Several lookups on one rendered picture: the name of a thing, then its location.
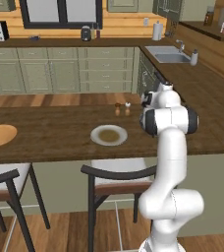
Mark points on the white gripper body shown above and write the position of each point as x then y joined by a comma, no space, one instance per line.
148,99

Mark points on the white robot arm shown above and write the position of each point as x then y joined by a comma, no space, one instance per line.
171,154

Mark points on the dark green side cupboards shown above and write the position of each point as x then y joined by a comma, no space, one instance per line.
146,77

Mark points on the wooden shaker dark cap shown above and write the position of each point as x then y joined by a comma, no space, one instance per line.
117,110

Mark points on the steel sink basin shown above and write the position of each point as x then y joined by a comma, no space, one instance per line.
169,55

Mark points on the brown food piece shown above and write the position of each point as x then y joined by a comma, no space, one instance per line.
109,135

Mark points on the white soap dispenser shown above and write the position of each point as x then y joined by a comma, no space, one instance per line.
194,57

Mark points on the white round plate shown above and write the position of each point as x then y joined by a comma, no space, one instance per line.
96,135

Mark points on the steel tap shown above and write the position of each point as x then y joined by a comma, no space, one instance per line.
180,44

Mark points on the white paper towel roll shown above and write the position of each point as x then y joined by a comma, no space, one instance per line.
157,31

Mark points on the dark stool white seat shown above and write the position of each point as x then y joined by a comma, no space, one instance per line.
117,177
14,183

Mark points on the dark red bottle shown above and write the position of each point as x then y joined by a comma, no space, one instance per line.
98,32

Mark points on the green lower cupboard run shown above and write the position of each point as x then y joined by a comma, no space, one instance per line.
61,70

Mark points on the dark green glass cupboard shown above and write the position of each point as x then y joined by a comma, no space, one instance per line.
168,8

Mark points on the brown spice jar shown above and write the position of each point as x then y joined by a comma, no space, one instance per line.
209,16

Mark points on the clear glass jar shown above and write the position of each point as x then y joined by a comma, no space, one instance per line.
222,14

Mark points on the black framed window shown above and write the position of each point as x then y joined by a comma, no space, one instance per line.
61,13

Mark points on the small dark flat object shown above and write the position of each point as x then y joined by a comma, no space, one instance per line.
34,38

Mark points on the white wall socket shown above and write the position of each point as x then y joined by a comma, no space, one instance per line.
145,21

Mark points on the wooden wall shelf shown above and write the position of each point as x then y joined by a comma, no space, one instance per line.
209,31

